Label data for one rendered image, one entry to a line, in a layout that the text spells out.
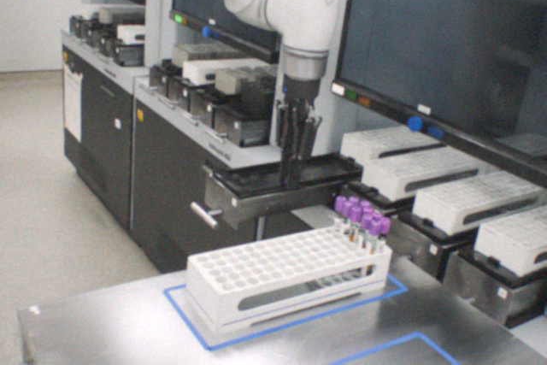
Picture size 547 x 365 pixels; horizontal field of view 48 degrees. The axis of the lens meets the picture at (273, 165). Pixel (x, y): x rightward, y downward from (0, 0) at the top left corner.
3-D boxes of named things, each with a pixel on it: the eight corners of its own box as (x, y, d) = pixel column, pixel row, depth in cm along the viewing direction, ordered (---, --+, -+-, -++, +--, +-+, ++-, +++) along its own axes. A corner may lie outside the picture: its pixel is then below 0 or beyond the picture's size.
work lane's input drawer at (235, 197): (421, 163, 172) (428, 132, 169) (461, 183, 162) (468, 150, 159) (185, 207, 132) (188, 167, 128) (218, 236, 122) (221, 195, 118)
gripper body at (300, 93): (331, 79, 120) (324, 125, 124) (304, 68, 127) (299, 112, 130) (300, 82, 116) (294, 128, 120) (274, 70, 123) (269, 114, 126)
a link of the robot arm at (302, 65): (310, 41, 125) (306, 69, 128) (273, 42, 120) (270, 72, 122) (339, 51, 119) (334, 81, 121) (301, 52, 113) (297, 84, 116)
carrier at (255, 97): (268, 114, 171) (271, 92, 168) (262, 114, 169) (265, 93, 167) (246, 101, 179) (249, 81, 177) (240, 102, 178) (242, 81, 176)
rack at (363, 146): (423, 144, 166) (427, 122, 164) (451, 157, 159) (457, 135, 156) (338, 158, 150) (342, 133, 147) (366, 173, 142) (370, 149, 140)
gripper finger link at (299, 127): (307, 103, 125) (312, 105, 123) (304, 157, 128) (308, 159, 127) (291, 105, 122) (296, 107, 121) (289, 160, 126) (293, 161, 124)
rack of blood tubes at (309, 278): (347, 254, 104) (352, 221, 101) (386, 285, 96) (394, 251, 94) (183, 294, 88) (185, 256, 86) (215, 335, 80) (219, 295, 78)
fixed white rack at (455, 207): (502, 194, 140) (508, 169, 137) (541, 214, 132) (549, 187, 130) (409, 217, 123) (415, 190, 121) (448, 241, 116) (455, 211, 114)
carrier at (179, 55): (192, 70, 204) (193, 52, 202) (186, 71, 203) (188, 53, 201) (176, 61, 213) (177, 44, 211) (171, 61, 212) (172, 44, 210)
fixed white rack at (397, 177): (449, 169, 151) (455, 145, 149) (483, 185, 144) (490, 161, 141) (358, 187, 135) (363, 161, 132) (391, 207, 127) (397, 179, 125)
